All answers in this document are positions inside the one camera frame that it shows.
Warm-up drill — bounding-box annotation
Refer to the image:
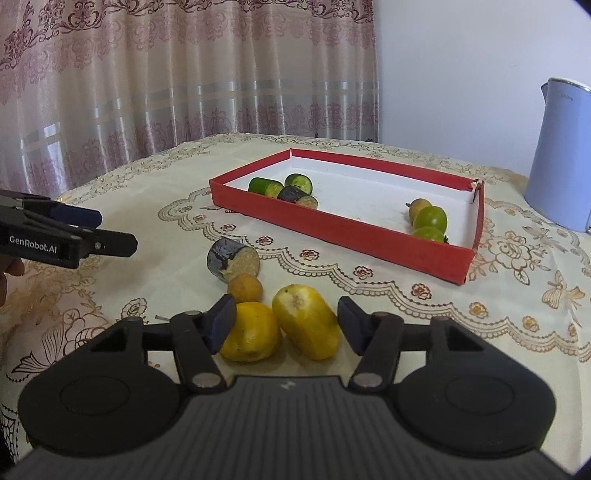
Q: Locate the green lime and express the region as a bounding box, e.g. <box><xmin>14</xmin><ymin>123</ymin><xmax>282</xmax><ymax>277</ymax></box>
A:
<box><xmin>412</xmin><ymin>206</ymin><xmax>448</xmax><ymax>234</ymax></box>
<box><xmin>412</xmin><ymin>226</ymin><xmax>446</xmax><ymax>244</ymax></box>

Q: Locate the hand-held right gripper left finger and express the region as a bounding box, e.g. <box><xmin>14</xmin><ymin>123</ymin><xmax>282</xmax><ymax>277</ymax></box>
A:
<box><xmin>90</xmin><ymin>294</ymin><xmax>238</xmax><ymax>394</ymax></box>

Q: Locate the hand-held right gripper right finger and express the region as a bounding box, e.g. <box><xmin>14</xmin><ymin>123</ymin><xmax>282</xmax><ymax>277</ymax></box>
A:
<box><xmin>338</xmin><ymin>296</ymin><xmax>486</xmax><ymax>394</ymax></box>

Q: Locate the green cucumber piece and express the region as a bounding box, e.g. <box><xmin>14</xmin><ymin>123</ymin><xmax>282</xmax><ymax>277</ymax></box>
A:
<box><xmin>284</xmin><ymin>173</ymin><xmax>314</xmax><ymax>195</ymax></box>
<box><xmin>248</xmin><ymin>177</ymin><xmax>284</xmax><ymax>199</ymax></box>

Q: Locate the red cardboard box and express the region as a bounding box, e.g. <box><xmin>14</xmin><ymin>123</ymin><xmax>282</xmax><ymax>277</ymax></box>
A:
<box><xmin>209</xmin><ymin>148</ymin><xmax>485</xmax><ymax>286</ymax></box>

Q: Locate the small brown round fruit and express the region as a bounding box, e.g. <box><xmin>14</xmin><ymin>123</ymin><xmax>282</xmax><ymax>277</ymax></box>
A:
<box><xmin>227</xmin><ymin>273</ymin><xmax>264</xmax><ymax>304</ymax></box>
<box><xmin>406</xmin><ymin>198</ymin><xmax>433</xmax><ymax>227</ymax></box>

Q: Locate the dark eggplant piece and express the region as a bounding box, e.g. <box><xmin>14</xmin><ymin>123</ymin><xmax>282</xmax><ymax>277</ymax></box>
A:
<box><xmin>207</xmin><ymin>237</ymin><xmax>262</xmax><ymax>283</ymax></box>
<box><xmin>277</xmin><ymin>185</ymin><xmax>319</xmax><ymax>209</ymax></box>

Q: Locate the person's left hand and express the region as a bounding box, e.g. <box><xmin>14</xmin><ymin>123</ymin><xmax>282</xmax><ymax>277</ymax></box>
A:
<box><xmin>0</xmin><ymin>256</ymin><xmax>25</xmax><ymax>308</ymax></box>

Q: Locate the yellow fruit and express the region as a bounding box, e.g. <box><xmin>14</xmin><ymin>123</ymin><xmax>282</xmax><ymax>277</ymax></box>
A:
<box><xmin>271</xmin><ymin>284</ymin><xmax>342</xmax><ymax>361</ymax></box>
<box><xmin>219</xmin><ymin>301</ymin><xmax>282</xmax><ymax>363</ymax></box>

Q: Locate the pink floral curtain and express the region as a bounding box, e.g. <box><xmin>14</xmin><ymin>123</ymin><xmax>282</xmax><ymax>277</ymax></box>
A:
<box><xmin>0</xmin><ymin>0</ymin><xmax>380</xmax><ymax>197</ymax></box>

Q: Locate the beige embroidered tablecloth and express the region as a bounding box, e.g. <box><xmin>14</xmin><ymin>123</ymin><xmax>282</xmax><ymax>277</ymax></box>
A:
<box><xmin>0</xmin><ymin>133</ymin><xmax>591</xmax><ymax>480</ymax></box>

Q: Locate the light blue kettle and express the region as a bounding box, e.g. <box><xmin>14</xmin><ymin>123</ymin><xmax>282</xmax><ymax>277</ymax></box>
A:
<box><xmin>524</xmin><ymin>78</ymin><xmax>591</xmax><ymax>233</ymax></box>

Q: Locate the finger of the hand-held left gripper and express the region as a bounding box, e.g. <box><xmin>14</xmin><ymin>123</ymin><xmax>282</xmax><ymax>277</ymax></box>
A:
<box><xmin>81</xmin><ymin>230</ymin><xmax>139</xmax><ymax>259</ymax></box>
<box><xmin>46</xmin><ymin>201</ymin><xmax>102</xmax><ymax>230</ymax></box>

